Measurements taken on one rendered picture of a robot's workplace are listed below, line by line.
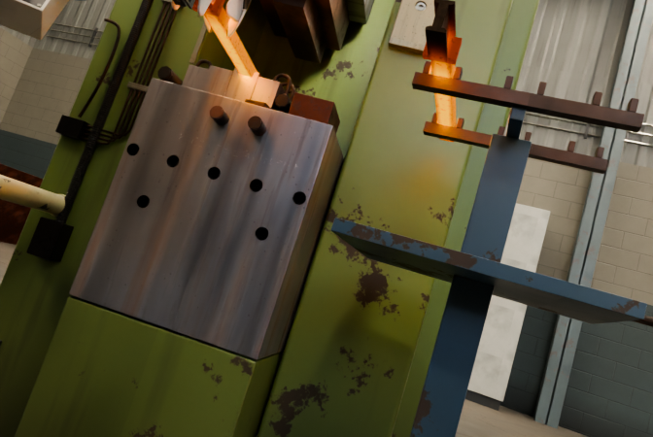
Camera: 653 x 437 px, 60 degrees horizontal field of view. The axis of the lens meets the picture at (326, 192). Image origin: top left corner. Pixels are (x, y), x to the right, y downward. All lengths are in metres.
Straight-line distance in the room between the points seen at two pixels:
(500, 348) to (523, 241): 1.12
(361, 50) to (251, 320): 0.95
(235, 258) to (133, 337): 0.23
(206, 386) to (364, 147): 0.59
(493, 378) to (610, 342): 1.43
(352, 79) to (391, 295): 0.72
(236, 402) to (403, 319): 0.38
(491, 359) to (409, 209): 5.06
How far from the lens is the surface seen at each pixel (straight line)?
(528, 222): 6.35
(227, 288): 1.05
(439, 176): 1.24
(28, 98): 10.74
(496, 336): 6.22
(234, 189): 1.07
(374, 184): 1.24
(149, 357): 1.10
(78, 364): 1.16
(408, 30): 1.34
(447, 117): 1.03
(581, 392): 6.93
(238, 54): 1.12
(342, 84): 1.68
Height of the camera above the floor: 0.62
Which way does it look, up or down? 9 degrees up
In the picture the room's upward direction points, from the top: 18 degrees clockwise
